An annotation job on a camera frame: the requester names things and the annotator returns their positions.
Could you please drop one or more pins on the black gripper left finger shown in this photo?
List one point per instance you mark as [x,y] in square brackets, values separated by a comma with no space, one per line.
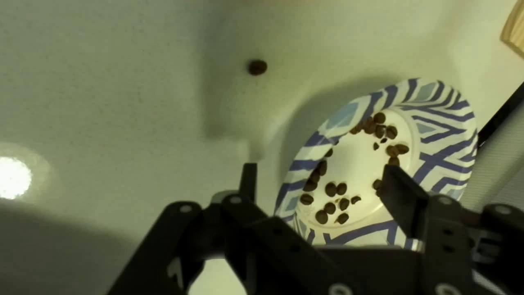
[164,247]

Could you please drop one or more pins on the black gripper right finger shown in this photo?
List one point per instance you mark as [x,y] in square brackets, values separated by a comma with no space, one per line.
[459,247]

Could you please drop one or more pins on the blue patterned paper bowl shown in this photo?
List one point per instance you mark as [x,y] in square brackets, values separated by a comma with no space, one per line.
[436,142]

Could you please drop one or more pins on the brown coffee beans heap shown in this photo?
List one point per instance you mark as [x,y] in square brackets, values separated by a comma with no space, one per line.
[330,191]

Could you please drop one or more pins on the loose brown coffee bean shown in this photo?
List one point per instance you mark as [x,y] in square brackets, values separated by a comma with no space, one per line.
[258,66]

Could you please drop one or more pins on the beige wooden block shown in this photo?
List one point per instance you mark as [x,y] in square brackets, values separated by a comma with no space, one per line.
[517,30]

